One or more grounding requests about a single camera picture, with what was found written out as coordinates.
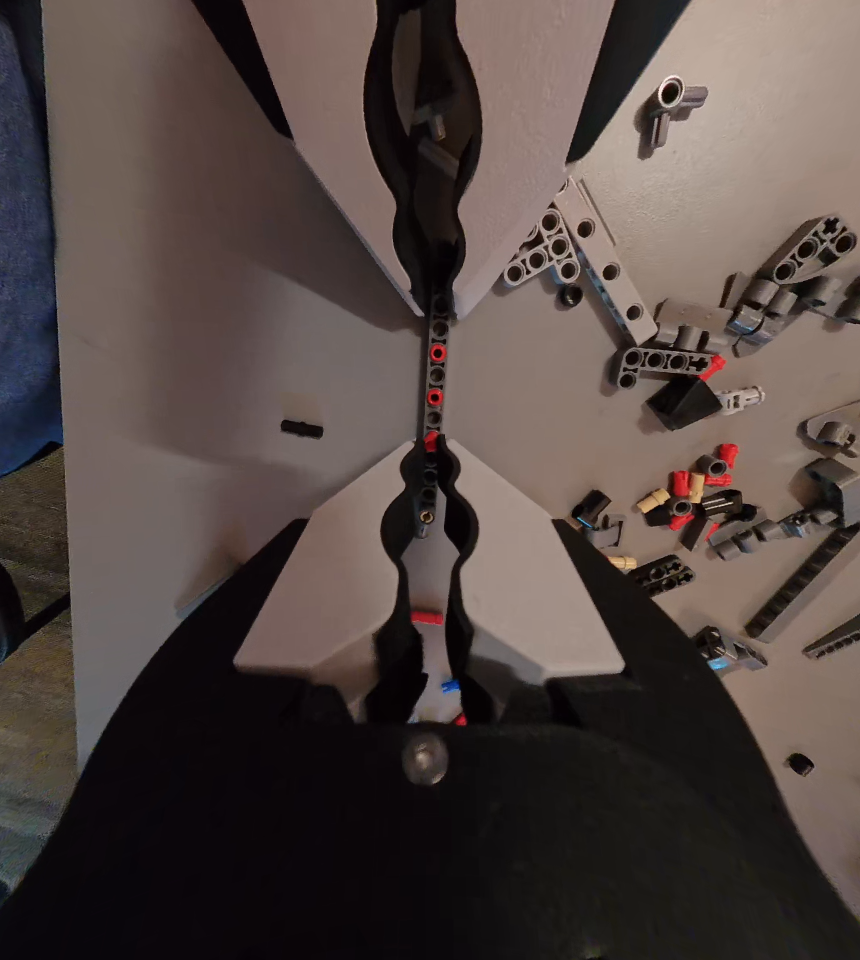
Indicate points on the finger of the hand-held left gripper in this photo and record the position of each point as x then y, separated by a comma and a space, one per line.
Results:
535, 90
317, 90

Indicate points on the pile of lego pieces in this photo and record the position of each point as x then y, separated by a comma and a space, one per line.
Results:
681, 405

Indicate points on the light grey long lego beam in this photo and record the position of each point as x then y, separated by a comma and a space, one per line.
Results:
610, 274

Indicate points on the black lego pin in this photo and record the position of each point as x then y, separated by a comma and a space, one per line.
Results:
301, 428

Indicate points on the black long lego beam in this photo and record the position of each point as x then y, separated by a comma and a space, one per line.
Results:
431, 337

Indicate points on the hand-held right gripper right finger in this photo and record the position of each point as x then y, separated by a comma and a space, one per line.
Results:
542, 600

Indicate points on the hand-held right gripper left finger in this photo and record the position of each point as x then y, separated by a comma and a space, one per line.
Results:
310, 600

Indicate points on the long dark grey lego plate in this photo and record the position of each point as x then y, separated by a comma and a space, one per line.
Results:
827, 555

